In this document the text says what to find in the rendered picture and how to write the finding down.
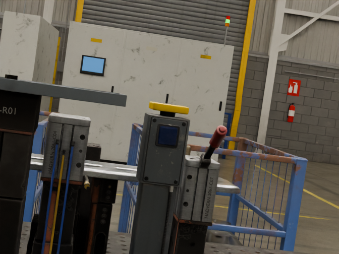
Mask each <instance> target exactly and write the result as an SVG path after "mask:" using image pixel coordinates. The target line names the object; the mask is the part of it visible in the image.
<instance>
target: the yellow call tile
mask: <svg viewBox="0 0 339 254"><path fill-rule="evenodd" d="M149 108H150V109H153V110H158V111H160V115H162V116H168V117H175V115H176V113H180V114H188V113H189V108H188V107H185V106H180V105H172V104H165V103H158V102H149Z"/></svg>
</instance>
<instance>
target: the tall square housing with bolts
mask: <svg viewBox="0 0 339 254"><path fill-rule="evenodd" d="M90 124H91V120H90V118H89V117H85V116H78V115H70V114H63V113H55V112H52V113H51V114H50V115H49V116H48V127H47V134H46V142H45V150H44V158H43V165H42V173H41V177H40V180H42V181H43V188H42V196H41V203H40V211H39V218H38V226H37V232H36V234H35V238H34V241H33V246H32V254H72V251H73V240H74V235H73V227H74V220H75V212H76V204H77V197H78V189H79V185H82V184H83V173H84V165H85V158H86V150H87V143H88V136H89V128H90Z"/></svg>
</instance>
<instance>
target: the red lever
mask: <svg viewBox="0 0 339 254"><path fill-rule="evenodd" d="M226 134H227V128H226V127H225V126H222V125H219V126H218V127H217V128H216V130H215V132H214V134H213V136H212V138H211V139H210V141H209V143H210V146H209V147H208V149H207V151H206V153H205V154H204V153H202V155H201V156H200V158H199V167H203V168H208V167H209V165H210V164H211V156H212V154H213V152H214V150H215V149H216V148H218V147H219V146H220V144H221V142H222V141H223V139H224V137H225V135H226Z"/></svg>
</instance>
